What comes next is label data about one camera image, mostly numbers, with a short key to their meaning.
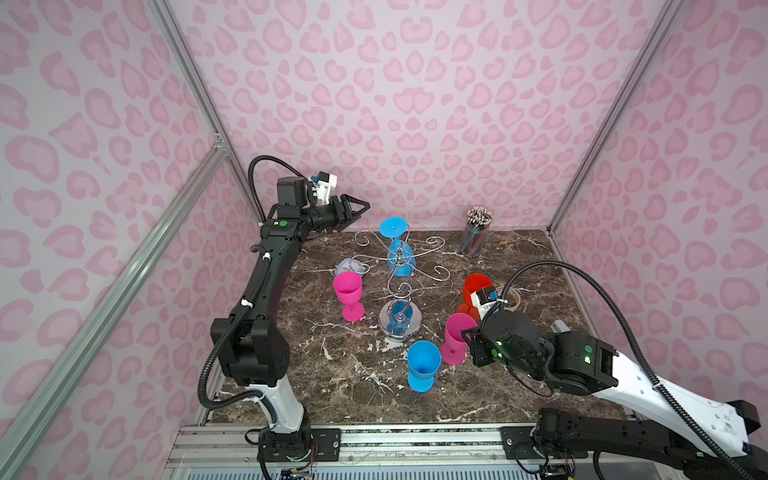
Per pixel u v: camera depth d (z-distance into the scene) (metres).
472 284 0.84
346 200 0.70
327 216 0.70
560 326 0.90
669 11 0.69
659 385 0.40
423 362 0.80
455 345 0.73
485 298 0.57
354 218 0.70
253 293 0.49
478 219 0.98
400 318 0.93
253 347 0.46
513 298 1.00
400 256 0.70
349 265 1.04
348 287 0.86
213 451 0.74
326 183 0.73
